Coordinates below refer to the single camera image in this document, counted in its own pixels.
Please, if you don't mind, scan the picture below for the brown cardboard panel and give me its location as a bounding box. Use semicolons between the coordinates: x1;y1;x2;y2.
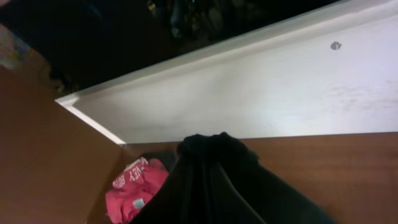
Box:
1;51;121;224

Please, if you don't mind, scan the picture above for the red printed t-shirt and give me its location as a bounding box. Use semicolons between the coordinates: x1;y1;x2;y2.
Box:
105;157;169;224

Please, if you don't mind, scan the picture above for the dark green t-shirt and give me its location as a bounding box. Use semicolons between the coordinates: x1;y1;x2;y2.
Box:
132;133;334;224

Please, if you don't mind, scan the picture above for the navy blue folded garment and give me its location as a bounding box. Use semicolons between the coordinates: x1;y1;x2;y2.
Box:
141;151;176;171

